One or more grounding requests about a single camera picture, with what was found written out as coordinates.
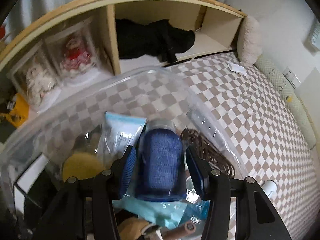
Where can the checkered bedsheet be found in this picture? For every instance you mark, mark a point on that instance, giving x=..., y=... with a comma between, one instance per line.
x=250, y=117

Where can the light blue sachet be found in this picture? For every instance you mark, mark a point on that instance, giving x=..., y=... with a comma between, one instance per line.
x=197, y=210

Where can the green bolster pillow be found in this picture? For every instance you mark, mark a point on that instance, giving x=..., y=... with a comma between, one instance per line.
x=287, y=92

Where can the fluffy white pillow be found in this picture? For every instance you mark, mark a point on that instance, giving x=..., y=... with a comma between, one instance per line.
x=248, y=45

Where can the white wall socket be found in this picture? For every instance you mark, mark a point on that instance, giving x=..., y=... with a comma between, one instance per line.
x=291, y=76

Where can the white plush toy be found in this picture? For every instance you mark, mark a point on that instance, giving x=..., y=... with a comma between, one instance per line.
x=40, y=82

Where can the dark blue bottle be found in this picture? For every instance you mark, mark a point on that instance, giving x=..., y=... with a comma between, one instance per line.
x=162, y=165

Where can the white headboard panel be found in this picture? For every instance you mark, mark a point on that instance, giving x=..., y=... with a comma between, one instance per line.
x=312, y=92

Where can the clear plastic storage bin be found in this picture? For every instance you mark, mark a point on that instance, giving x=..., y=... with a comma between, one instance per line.
x=212, y=120

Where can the light blue plastic packet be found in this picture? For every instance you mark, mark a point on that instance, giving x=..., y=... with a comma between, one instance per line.
x=120, y=130

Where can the hanging white paper bag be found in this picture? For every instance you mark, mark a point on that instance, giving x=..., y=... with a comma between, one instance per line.
x=315, y=37

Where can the red dressed doll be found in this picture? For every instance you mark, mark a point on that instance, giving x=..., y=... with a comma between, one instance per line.
x=75, y=55

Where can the yellow box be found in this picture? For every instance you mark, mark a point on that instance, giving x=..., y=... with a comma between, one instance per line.
x=17, y=105

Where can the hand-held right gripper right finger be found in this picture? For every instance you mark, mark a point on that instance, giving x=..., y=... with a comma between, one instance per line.
x=197, y=177

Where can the black garment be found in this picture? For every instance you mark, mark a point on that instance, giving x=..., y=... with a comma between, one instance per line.
x=155, y=40

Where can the white cylinder device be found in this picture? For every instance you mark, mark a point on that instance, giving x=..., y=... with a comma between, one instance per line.
x=271, y=187

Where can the black box white label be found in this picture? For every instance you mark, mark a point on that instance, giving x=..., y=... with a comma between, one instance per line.
x=25, y=180

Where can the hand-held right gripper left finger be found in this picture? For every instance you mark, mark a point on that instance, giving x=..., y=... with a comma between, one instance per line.
x=128, y=172

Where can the yellow sponge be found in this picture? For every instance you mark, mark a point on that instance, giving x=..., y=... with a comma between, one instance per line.
x=80, y=165

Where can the teal wet wipes pack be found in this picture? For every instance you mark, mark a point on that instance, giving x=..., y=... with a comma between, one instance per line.
x=160, y=212

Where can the wooden shelf unit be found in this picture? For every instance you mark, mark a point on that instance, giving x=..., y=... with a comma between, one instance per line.
x=110, y=42

